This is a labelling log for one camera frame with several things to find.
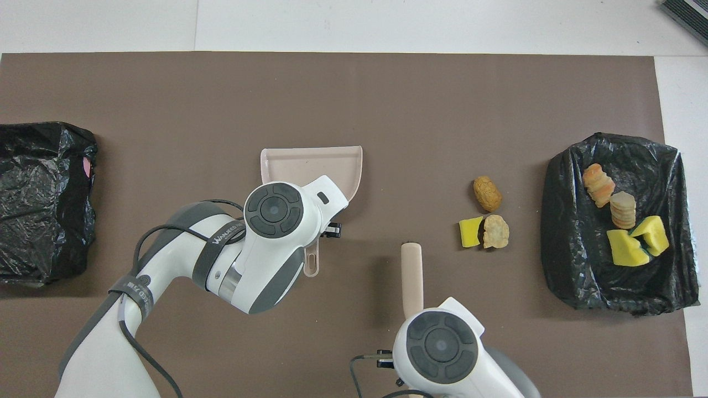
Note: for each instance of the beige plastic dustpan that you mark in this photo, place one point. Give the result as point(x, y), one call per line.
point(310, 166)

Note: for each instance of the beige hand brush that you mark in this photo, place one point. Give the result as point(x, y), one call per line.
point(412, 276)

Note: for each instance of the yellow sponge with green side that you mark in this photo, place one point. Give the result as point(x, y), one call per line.
point(470, 232)

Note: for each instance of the brown fried nugget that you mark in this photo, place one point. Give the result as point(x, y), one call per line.
point(487, 193)

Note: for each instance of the pale round bread piece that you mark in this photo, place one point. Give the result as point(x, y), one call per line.
point(496, 231)

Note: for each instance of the notched yellow sponge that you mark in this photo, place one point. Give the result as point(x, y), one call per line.
point(628, 249)

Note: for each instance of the striped orange croissant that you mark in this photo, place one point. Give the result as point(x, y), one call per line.
point(598, 185)

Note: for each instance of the pale bread chunk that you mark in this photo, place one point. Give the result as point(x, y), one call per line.
point(623, 210)

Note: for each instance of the thick yellow sponge block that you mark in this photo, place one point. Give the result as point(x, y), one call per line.
point(654, 235)

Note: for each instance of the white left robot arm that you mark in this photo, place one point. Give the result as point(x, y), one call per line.
point(276, 221)

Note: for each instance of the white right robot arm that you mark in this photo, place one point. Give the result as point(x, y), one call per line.
point(442, 348)

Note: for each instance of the black bag-lined bin pink mark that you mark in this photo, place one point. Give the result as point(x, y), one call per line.
point(38, 221)

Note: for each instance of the brown table mat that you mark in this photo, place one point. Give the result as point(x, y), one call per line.
point(221, 99)

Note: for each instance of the dark ribbed grille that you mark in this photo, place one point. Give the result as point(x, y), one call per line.
point(688, 14)

